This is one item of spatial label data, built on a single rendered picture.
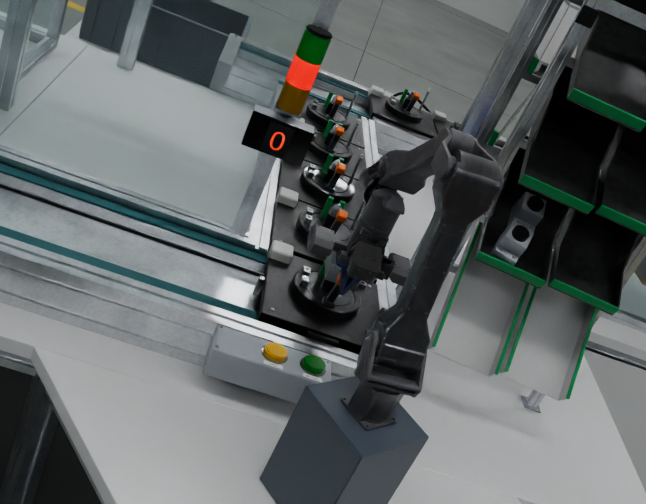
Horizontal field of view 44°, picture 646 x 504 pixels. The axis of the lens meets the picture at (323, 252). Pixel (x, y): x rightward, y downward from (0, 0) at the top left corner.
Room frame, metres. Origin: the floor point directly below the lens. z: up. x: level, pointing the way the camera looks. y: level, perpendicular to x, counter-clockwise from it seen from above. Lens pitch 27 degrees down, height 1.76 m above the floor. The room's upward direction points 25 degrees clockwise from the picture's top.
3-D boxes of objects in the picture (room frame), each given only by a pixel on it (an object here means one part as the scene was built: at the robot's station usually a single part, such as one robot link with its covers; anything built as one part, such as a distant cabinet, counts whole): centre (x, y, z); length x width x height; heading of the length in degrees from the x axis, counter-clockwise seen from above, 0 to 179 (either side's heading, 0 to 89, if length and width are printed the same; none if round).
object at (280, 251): (1.42, 0.08, 0.97); 0.05 x 0.05 x 0.04; 11
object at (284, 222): (1.59, 0.01, 1.01); 0.24 x 0.24 x 0.13; 11
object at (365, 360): (0.95, -0.15, 1.15); 0.09 x 0.07 x 0.06; 108
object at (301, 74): (1.42, 0.17, 1.34); 0.05 x 0.05 x 0.05
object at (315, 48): (1.42, 0.17, 1.39); 0.05 x 0.05 x 0.05
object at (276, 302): (1.34, -0.04, 0.96); 0.24 x 0.24 x 0.02; 11
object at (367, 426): (0.95, -0.16, 1.09); 0.07 x 0.07 x 0.06; 49
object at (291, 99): (1.42, 0.17, 1.29); 0.05 x 0.05 x 0.05
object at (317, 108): (2.31, 0.16, 1.01); 0.24 x 0.24 x 0.13; 11
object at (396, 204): (1.23, -0.06, 1.25); 0.09 x 0.06 x 0.07; 18
